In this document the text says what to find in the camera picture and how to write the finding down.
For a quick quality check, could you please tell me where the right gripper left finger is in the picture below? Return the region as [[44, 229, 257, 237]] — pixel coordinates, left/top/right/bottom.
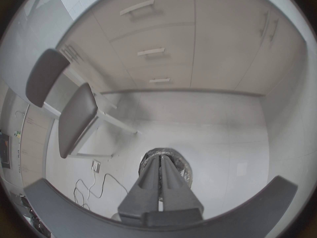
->
[[118, 154, 160, 219]]

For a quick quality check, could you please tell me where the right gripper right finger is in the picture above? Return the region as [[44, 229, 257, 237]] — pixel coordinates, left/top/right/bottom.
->
[[160, 154, 205, 219]]

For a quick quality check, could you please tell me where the black plastic bag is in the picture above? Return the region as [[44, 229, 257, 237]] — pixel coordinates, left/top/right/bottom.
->
[[138, 147, 193, 203]]

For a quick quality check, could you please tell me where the grey white chair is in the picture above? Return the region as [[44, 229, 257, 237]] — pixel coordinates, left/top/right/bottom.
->
[[25, 49, 139, 159]]

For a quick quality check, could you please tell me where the beige cabinet with drawers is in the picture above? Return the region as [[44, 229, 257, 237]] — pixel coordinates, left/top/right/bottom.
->
[[56, 0, 308, 98]]

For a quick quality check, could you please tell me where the white cable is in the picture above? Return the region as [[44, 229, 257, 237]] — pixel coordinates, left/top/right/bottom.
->
[[74, 166, 97, 209]]

